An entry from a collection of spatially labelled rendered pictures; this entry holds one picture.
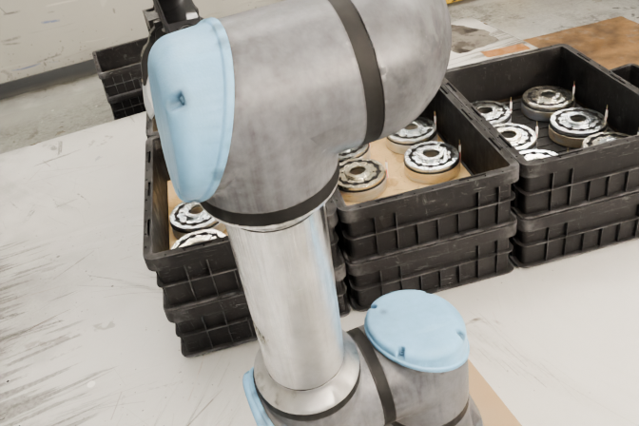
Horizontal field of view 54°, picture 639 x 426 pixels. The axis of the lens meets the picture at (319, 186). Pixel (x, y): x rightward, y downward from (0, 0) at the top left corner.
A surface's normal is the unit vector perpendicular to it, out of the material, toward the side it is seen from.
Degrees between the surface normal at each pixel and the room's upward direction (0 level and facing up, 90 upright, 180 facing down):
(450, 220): 90
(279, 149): 98
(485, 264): 90
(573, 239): 90
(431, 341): 7
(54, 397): 0
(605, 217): 90
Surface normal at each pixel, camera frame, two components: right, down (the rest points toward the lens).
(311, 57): 0.19, -0.09
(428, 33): 0.67, -0.15
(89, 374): -0.14, -0.82
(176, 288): 0.22, 0.52
